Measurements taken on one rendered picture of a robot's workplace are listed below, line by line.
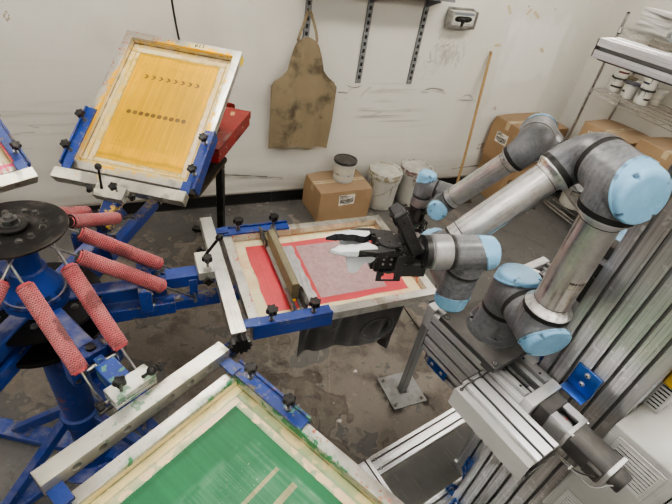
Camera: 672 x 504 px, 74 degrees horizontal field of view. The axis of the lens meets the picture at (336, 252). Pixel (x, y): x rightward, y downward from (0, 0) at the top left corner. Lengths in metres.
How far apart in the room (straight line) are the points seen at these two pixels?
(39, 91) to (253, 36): 1.43
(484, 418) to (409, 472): 1.01
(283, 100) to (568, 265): 2.88
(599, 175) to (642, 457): 0.76
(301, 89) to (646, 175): 2.99
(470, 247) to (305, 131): 2.97
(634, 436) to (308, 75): 3.05
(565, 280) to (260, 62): 2.89
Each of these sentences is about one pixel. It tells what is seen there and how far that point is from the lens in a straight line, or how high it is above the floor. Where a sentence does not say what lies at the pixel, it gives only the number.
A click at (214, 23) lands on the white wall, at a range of 3.47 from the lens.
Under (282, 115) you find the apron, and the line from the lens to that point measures 3.69.
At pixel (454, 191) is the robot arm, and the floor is 1.44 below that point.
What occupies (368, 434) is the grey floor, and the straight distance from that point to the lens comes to 2.60.
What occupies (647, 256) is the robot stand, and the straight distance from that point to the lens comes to 1.29.
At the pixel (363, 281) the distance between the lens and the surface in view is 1.92.
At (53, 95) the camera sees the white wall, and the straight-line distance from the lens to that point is 3.59.
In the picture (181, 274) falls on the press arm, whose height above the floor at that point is 1.04.
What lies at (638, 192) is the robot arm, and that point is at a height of 1.86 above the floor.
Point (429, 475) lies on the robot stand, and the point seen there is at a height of 0.21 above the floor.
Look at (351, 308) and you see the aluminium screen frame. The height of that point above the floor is 0.99.
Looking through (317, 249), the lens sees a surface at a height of 0.96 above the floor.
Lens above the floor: 2.20
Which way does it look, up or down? 38 degrees down
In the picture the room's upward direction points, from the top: 10 degrees clockwise
